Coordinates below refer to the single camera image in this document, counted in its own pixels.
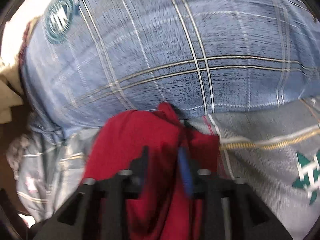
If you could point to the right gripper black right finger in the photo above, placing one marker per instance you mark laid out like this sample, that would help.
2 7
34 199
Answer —
230 208

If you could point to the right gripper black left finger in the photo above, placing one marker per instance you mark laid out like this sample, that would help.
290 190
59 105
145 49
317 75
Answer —
97 209

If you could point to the red knit garment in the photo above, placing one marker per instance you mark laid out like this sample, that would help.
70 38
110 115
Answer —
163 210

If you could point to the grey star-patterned bed sheet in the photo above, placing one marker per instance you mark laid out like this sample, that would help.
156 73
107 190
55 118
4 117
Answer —
276 151

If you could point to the grey crumpled garment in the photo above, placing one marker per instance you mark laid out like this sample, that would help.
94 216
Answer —
16 152

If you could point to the beige crumpled cloth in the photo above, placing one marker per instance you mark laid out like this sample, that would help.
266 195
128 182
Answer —
11 86

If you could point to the blue plaid quilt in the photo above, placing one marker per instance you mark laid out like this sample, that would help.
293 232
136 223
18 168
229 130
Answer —
88 60

